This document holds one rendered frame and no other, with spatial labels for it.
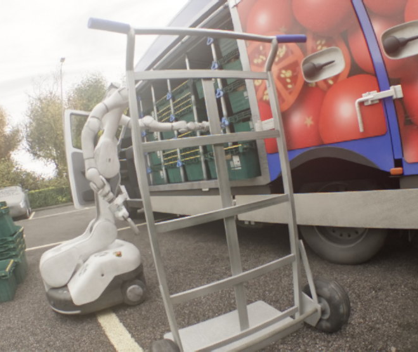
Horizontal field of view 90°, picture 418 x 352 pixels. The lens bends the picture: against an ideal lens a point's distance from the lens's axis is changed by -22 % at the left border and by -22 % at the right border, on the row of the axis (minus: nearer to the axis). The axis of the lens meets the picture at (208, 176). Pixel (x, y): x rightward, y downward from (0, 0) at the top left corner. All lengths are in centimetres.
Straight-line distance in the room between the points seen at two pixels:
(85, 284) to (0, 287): 97
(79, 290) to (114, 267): 24
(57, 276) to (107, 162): 77
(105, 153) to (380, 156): 158
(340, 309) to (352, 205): 68
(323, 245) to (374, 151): 76
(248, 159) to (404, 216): 112
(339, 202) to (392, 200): 33
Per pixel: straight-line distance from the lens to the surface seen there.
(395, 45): 146
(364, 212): 155
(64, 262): 166
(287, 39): 109
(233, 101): 234
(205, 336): 129
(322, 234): 189
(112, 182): 501
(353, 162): 151
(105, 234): 168
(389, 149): 145
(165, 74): 89
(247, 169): 189
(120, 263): 157
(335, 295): 108
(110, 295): 160
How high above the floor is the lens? 76
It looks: 2 degrees down
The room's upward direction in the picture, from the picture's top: 9 degrees counter-clockwise
